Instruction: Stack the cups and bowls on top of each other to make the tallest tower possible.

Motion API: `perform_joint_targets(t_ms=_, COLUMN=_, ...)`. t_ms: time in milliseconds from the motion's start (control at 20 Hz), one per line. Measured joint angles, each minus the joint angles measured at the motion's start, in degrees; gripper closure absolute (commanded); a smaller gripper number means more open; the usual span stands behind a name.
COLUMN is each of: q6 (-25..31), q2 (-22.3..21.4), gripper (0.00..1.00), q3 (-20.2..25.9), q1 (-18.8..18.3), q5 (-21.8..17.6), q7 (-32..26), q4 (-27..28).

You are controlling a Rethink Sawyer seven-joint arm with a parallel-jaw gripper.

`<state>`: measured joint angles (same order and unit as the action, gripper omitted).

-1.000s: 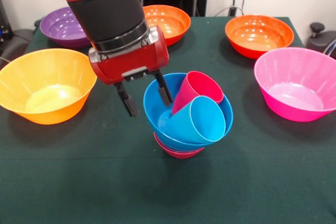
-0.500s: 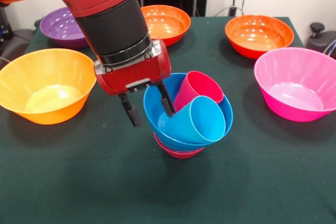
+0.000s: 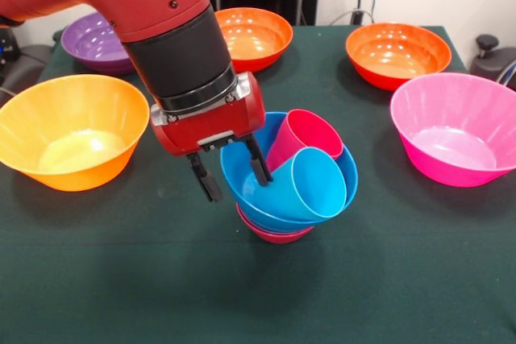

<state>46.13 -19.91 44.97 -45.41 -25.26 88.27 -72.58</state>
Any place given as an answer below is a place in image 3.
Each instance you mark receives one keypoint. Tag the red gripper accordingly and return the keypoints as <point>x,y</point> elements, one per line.
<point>213,122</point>

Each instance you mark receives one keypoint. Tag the opaque blue plastic bowl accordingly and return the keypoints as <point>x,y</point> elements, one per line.
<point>235,171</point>

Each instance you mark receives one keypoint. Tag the small red plastic bowl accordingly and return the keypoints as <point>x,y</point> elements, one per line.
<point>278,238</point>

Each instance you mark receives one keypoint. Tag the blue plastic cup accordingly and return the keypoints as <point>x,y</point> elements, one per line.
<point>318,183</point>

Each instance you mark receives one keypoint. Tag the red plastic cup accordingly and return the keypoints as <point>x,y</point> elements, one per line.
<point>310,130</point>

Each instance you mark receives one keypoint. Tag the orange plastic bowl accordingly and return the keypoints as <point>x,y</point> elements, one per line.
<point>403,50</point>
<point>262,38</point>

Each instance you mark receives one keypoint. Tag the large pink plastic bowl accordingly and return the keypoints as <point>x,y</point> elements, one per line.
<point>451,118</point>

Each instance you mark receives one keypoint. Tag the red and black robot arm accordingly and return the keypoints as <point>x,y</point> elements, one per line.
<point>169,38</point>

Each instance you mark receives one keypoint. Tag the large yellow-orange plastic bowl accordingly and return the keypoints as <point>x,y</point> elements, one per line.
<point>72,118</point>

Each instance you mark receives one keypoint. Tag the purple plastic bowl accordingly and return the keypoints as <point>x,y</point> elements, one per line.
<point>92,46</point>

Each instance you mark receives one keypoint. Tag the black power adapter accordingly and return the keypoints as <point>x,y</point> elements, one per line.
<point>356,17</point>

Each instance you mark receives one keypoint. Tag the dark green tablecloth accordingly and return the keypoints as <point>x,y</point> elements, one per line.
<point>403,279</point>

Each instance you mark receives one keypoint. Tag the black equipment box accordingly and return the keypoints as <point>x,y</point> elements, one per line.
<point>6,50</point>

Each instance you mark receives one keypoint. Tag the black round equipment with knob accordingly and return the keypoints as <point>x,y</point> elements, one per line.
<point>489,66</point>

